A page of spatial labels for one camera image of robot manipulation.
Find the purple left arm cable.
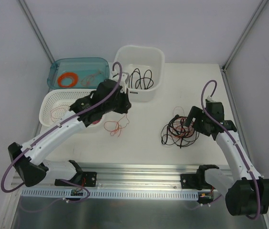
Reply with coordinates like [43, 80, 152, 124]
[0, 62, 123, 193]

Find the white slotted cable duct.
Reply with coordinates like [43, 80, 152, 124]
[21, 188, 198, 201]

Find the white perforated plastic basket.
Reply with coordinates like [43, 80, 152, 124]
[39, 89, 93, 127]

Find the aluminium mounting rail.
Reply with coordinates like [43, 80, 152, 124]
[79, 163, 198, 190]

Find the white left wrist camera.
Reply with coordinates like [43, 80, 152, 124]
[111, 70, 130, 93]

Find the white deep plastic tub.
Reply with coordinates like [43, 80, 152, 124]
[114, 45, 165, 102]

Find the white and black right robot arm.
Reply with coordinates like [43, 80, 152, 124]
[180, 100, 269, 218]

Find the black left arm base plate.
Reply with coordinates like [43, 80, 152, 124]
[54, 171, 97, 187]

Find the teal transparent plastic bin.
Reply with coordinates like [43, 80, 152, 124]
[47, 57, 110, 90]

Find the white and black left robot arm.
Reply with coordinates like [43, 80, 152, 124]
[8, 80, 131, 187]

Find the right aluminium frame post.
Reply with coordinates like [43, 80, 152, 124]
[222, 0, 269, 73]

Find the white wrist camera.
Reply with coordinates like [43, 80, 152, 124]
[111, 70, 130, 93]
[205, 96, 215, 103]

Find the left aluminium frame post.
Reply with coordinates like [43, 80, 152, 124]
[17, 0, 55, 64]

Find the coiled orange cable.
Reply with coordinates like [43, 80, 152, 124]
[57, 72, 79, 88]

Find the black cable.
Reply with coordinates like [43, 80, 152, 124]
[160, 115, 199, 148]
[128, 68, 155, 91]

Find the orange cable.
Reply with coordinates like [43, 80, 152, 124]
[57, 72, 79, 88]
[171, 106, 196, 140]
[81, 69, 103, 86]

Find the black cable in tub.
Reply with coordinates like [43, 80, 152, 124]
[128, 68, 155, 91]

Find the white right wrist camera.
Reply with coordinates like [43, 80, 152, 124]
[205, 96, 215, 103]

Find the thin red wire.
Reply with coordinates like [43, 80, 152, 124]
[103, 113, 130, 138]
[50, 105, 71, 124]

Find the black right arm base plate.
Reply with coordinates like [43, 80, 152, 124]
[180, 174, 203, 190]

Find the aluminium frame post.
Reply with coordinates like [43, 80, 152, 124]
[17, 0, 55, 64]
[222, 0, 269, 73]

